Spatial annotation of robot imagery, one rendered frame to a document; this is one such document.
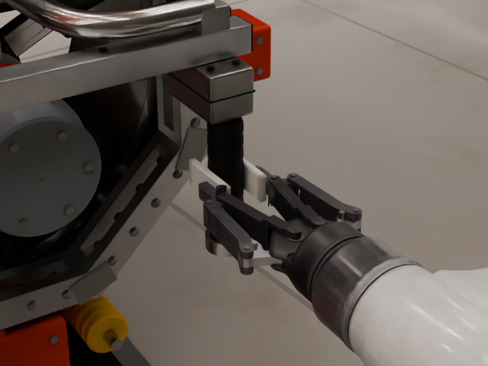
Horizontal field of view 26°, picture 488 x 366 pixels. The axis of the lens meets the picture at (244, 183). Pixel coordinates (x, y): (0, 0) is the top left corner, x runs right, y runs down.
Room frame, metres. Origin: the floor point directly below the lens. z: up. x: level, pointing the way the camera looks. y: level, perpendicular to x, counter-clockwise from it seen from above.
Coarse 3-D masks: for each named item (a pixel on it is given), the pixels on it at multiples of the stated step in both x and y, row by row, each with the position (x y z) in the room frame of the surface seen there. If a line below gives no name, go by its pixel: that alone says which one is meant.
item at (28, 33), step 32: (128, 0) 1.23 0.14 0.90; (0, 32) 1.13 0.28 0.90; (32, 32) 1.15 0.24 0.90; (96, 96) 1.29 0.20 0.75; (128, 96) 1.23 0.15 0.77; (96, 128) 1.26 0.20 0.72; (128, 128) 1.21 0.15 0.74; (128, 160) 1.18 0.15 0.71; (96, 192) 1.16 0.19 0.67; (0, 256) 1.10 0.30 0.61; (32, 256) 1.11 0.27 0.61
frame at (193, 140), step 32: (160, 0) 1.17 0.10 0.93; (160, 96) 1.17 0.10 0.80; (160, 128) 1.17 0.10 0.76; (192, 128) 1.13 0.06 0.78; (160, 160) 1.13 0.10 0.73; (128, 192) 1.14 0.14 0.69; (160, 192) 1.11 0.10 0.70; (96, 224) 1.11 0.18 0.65; (128, 224) 1.09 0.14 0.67; (64, 256) 1.09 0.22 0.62; (96, 256) 1.07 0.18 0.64; (128, 256) 1.09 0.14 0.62; (0, 288) 1.04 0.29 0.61; (32, 288) 1.03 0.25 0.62; (64, 288) 1.04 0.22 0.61; (96, 288) 1.06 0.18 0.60; (0, 320) 1.00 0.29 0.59
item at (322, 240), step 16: (304, 224) 0.82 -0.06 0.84; (336, 224) 0.78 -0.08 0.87; (272, 240) 0.79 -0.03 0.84; (288, 240) 0.79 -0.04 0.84; (304, 240) 0.76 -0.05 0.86; (320, 240) 0.76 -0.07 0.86; (336, 240) 0.75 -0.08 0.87; (272, 256) 0.77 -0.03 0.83; (288, 256) 0.77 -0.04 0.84; (304, 256) 0.75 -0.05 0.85; (320, 256) 0.74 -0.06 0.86; (288, 272) 0.76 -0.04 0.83; (304, 272) 0.74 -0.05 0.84; (304, 288) 0.74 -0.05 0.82
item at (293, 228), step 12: (216, 192) 0.87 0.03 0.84; (228, 204) 0.85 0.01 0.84; (240, 204) 0.85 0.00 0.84; (240, 216) 0.84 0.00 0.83; (252, 216) 0.83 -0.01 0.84; (264, 216) 0.83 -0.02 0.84; (276, 216) 0.82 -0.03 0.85; (252, 228) 0.83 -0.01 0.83; (264, 228) 0.82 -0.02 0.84; (276, 228) 0.81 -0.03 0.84; (288, 228) 0.80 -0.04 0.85; (300, 228) 0.80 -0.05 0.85; (264, 240) 0.82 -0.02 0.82
